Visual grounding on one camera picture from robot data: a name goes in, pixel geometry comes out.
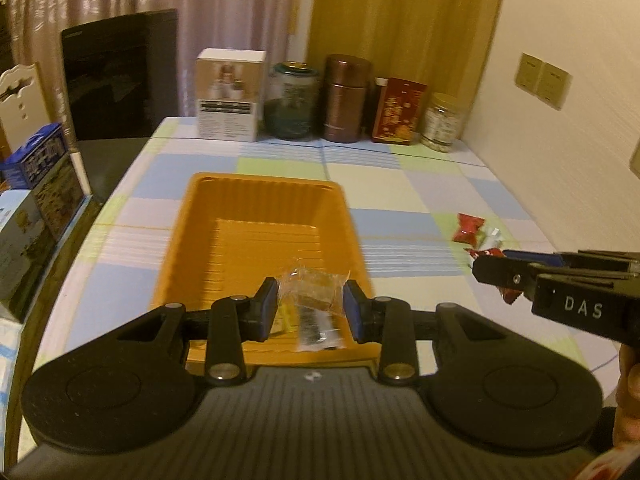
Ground red bow-shaped candy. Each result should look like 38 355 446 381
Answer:
451 212 487 246

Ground blue milk carton box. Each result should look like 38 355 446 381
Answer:
0 122 86 241

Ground clear-wrapped brown candy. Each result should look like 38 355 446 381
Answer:
276 266 352 318

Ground white wooden chair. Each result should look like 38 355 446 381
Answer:
0 62 51 161

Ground person's right hand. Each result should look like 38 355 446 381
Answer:
612 346 640 446

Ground black glossy appliance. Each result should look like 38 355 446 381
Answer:
60 8 180 141

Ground yellow brown curtain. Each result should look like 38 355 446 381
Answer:
305 0 508 136

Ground checked tablecloth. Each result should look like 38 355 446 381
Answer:
35 116 623 401

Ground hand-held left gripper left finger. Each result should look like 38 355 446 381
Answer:
37 276 279 387

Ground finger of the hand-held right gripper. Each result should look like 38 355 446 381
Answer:
502 248 640 274
472 254 617 305

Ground white and blue carton box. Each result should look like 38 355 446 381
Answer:
0 187 56 323

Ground red gift box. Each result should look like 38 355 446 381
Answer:
371 77 428 146

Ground brown metal canister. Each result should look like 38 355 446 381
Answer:
321 54 375 143

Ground green glass jar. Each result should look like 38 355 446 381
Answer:
263 60 321 141

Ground striped snack packet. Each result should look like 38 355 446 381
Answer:
295 305 347 352

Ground orange plastic tray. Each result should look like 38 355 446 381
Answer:
149 172 377 366

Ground dark bottle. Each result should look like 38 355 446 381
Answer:
372 77 390 136

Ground red snack packet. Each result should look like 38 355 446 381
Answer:
464 246 505 267

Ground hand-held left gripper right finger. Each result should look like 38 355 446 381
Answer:
342 279 586 388

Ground clear plastic jar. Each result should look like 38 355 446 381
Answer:
420 92 463 153

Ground pink lace curtain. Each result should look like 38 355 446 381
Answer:
0 0 321 126

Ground white product box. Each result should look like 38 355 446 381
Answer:
195 48 267 142

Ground person's right forearm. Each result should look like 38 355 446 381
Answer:
582 447 640 480

